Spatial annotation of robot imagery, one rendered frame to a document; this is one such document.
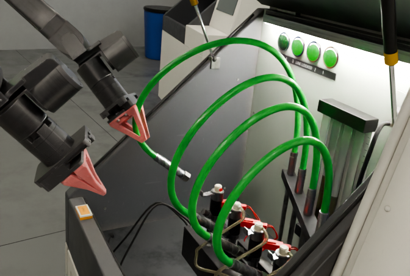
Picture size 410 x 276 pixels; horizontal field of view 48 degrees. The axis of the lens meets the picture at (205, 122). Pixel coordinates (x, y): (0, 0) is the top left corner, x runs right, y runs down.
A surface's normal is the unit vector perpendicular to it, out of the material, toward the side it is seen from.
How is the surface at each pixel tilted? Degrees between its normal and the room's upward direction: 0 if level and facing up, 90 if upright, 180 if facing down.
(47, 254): 0
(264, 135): 90
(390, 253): 76
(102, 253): 0
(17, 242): 0
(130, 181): 90
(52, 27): 68
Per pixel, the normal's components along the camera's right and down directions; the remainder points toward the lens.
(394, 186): -0.84, -0.15
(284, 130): -0.88, 0.08
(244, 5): 0.33, 0.35
